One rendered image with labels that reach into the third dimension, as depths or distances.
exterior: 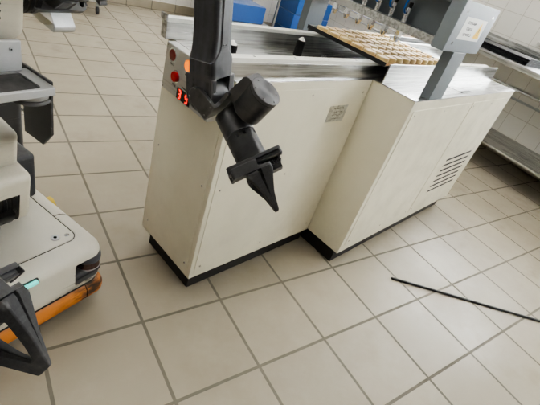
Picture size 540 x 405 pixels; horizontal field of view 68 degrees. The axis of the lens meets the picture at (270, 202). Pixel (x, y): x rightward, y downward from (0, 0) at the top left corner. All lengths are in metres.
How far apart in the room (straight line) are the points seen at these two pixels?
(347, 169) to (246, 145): 1.06
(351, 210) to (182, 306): 0.80
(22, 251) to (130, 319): 0.42
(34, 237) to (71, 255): 0.12
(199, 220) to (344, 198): 0.70
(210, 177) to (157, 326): 0.56
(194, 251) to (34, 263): 0.48
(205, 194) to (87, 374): 0.63
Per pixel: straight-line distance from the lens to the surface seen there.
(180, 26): 1.31
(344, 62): 1.43
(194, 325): 1.49
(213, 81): 0.72
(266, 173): 0.68
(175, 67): 1.26
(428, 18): 1.64
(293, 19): 5.62
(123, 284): 1.58
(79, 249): 1.32
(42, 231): 1.36
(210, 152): 1.20
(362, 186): 1.70
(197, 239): 1.37
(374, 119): 1.63
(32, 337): 0.44
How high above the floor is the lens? 1.18
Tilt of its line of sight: 33 degrees down
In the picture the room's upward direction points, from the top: 20 degrees clockwise
